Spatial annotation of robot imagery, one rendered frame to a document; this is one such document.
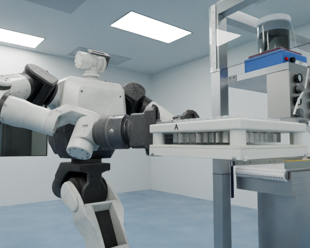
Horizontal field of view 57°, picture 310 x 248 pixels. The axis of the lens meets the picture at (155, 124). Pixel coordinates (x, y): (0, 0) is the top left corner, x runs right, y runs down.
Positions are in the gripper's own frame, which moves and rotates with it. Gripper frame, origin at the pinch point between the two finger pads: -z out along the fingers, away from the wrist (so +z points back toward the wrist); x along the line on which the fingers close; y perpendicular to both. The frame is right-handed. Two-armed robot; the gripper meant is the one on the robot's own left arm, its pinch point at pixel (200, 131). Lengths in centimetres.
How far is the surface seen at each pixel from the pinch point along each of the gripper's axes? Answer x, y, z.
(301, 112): -9, -58, 5
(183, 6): -188, -178, 223
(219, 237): 46, -48, 43
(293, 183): 19, -60, 12
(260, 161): 11, -75, 39
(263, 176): 17, -56, 23
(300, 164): 12, -66, 12
